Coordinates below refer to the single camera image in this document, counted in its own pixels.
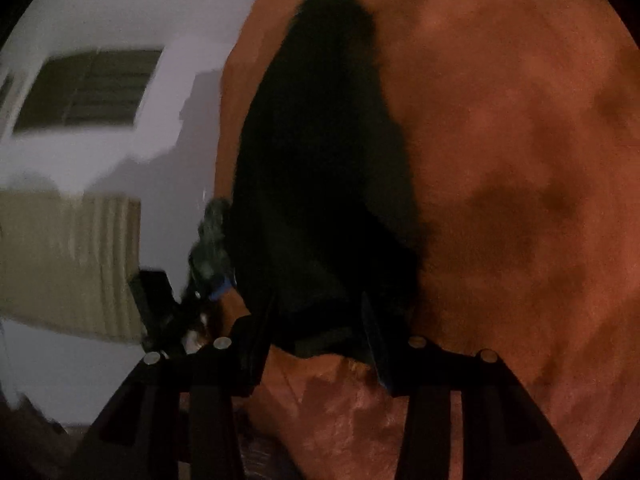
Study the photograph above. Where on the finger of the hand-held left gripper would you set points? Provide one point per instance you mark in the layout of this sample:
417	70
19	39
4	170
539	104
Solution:
212	245

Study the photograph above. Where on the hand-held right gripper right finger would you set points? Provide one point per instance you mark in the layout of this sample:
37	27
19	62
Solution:
376	355

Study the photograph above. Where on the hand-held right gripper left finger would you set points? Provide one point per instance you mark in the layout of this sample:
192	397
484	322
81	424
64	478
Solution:
245	340

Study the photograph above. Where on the black printed garment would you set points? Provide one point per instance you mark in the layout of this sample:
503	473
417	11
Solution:
320	170

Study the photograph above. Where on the beige curtain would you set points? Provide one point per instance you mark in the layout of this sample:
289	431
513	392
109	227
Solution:
70	265

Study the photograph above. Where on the orange blanket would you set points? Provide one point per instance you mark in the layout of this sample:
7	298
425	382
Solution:
500	185

